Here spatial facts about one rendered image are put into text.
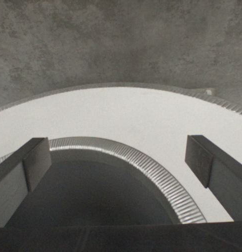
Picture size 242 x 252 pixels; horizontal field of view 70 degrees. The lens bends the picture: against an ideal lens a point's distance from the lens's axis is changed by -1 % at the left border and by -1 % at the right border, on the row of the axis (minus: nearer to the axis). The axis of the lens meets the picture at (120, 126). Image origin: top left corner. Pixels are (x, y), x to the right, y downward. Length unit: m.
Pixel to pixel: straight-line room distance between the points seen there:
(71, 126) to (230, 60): 0.74
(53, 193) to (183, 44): 0.76
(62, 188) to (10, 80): 0.71
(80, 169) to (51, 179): 0.09
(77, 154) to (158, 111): 0.25
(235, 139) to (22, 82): 0.99
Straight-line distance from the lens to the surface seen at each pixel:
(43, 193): 0.62
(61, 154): 0.49
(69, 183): 0.59
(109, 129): 0.48
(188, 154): 0.16
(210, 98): 0.59
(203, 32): 0.87
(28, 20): 0.94
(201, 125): 0.48
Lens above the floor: 0.81
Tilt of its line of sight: 49 degrees down
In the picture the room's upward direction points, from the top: 172 degrees counter-clockwise
